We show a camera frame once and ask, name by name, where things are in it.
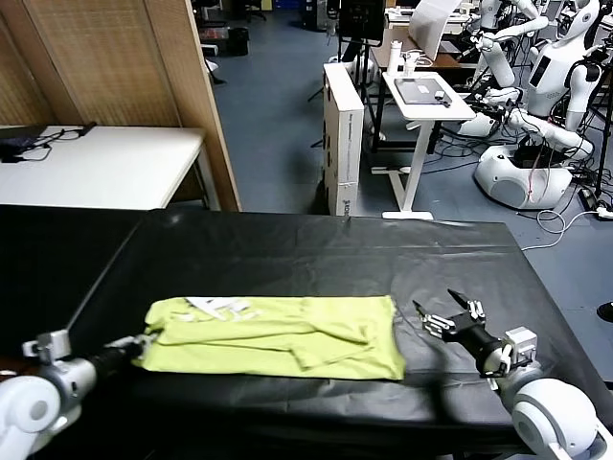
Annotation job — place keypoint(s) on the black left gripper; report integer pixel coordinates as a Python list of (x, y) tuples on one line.
[(115, 360)]

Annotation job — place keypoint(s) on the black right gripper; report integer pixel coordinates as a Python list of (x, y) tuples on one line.
[(483, 347)]

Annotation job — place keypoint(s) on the yellow-green t-shirt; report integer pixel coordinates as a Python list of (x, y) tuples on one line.
[(268, 345)]

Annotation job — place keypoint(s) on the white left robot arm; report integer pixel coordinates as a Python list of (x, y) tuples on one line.
[(29, 407)]

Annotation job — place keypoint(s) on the black plastic table cover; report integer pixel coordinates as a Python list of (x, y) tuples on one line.
[(335, 259)]

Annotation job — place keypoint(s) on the black sneaker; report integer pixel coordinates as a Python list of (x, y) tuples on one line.
[(606, 311)]

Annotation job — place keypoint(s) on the white power strip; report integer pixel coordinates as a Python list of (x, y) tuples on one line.
[(605, 210)]

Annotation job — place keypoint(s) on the white rectangular table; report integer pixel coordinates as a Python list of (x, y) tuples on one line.
[(110, 160)]

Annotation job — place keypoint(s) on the tall white cardboard box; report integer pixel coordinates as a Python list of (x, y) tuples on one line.
[(349, 153)]

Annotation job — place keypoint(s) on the black tripod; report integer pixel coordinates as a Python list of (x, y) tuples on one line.
[(599, 175)]

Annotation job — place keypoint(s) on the white adjustable side desk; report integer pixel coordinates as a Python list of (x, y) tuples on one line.
[(459, 112)]

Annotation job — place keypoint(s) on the black power adapter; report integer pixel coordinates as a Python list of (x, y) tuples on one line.
[(12, 159)]

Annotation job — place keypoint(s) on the small black device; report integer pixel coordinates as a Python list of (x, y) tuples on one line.
[(442, 98)]

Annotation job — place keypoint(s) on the grey laptop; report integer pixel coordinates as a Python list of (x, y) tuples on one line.
[(418, 91)]

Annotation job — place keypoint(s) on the black pouch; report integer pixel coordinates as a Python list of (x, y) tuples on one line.
[(14, 143)]

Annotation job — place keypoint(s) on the white humanoid robot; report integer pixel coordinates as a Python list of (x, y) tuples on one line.
[(502, 65), (551, 67)]

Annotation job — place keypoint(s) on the brown desk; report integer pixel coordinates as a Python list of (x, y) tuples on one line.
[(449, 58)]

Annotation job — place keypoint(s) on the white bottle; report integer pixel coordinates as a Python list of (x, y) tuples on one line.
[(393, 58)]

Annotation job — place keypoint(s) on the white curved panel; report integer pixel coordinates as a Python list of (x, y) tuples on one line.
[(426, 27)]

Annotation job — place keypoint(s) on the black monitor on stand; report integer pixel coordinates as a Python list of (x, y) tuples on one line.
[(360, 19)]

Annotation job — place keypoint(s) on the black bin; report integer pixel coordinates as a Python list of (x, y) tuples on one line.
[(238, 41)]

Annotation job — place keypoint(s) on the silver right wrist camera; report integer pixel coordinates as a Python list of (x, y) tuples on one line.
[(519, 342)]

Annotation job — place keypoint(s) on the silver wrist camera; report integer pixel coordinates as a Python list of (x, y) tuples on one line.
[(519, 342), (52, 342)]

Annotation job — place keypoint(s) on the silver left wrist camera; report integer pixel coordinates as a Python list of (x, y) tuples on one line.
[(52, 342)]

